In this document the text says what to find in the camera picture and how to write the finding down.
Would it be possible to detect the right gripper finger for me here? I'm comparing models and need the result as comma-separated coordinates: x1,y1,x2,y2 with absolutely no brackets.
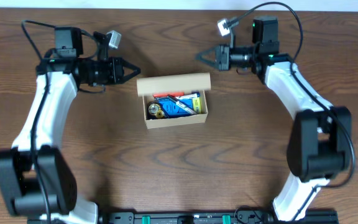
196,56,217,68
196,46,216,59

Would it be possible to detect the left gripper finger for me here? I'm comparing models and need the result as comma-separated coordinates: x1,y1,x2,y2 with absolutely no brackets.
123,70,140,83
122,60,141,73

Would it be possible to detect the brown cardboard box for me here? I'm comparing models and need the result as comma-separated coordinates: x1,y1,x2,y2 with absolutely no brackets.
137,73,211,129

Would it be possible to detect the orange highlighter pen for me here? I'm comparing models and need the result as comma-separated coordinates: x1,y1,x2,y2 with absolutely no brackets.
153,91,185,98

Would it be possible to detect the blue whiteboard marker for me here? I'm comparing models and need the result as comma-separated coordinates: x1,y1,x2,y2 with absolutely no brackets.
176,92,200,100

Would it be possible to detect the yellow highlighter pen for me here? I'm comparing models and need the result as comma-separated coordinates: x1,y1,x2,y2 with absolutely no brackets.
192,97,202,114

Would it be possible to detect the correction tape dispenser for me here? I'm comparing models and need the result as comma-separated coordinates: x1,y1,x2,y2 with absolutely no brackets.
147,101,166,119

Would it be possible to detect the blue plastic stapler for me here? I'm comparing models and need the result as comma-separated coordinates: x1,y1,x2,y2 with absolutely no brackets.
157,98,191,118

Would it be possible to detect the black whiteboard marker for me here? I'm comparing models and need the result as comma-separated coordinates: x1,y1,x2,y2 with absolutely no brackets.
167,95,196,115

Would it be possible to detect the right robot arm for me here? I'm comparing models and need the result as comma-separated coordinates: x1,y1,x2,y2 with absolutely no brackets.
196,16,355,223

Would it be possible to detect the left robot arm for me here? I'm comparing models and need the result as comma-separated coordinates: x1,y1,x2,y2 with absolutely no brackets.
0,27,140,223

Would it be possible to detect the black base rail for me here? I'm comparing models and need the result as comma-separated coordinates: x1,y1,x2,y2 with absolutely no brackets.
26,205,340,224

